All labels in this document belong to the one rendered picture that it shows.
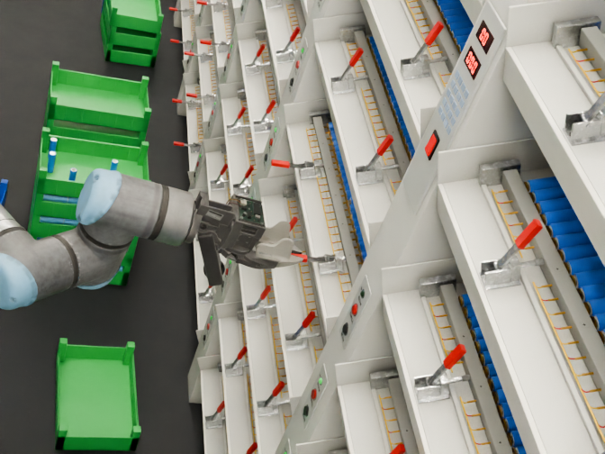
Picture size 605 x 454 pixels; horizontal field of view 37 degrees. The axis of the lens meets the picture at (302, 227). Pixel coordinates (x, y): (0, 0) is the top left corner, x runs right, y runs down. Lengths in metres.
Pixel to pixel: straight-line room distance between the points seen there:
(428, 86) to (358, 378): 0.45
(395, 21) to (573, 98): 0.57
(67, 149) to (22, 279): 1.33
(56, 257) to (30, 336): 1.18
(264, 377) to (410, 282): 0.71
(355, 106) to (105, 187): 0.48
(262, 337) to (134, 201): 0.67
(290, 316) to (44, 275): 0.54
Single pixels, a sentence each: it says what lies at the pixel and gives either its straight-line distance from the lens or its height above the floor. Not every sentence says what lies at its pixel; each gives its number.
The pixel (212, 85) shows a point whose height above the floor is 0.36.
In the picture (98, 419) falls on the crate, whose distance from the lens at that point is 2.45.
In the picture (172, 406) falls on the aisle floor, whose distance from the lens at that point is 2.52.
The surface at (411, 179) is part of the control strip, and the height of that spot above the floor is 1.30.
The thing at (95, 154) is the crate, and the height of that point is 0.33.
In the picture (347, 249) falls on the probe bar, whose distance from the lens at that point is 1.57.
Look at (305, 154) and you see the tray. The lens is 1.83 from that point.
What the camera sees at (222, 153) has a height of 0.37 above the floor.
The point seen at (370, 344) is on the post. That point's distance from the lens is 1.35.
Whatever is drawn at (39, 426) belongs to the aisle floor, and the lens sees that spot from 2.43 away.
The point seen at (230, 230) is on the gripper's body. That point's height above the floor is 1.03.
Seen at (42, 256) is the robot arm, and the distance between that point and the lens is 1.44.
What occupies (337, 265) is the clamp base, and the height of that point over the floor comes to 0.97.
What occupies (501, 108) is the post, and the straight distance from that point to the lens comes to 1.11.
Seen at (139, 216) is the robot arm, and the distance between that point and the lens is 1.41.
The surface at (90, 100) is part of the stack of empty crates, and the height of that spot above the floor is 0.32.
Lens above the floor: 1.94
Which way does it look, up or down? 37 degrees down
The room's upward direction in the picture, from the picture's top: 22 degrees clockwise
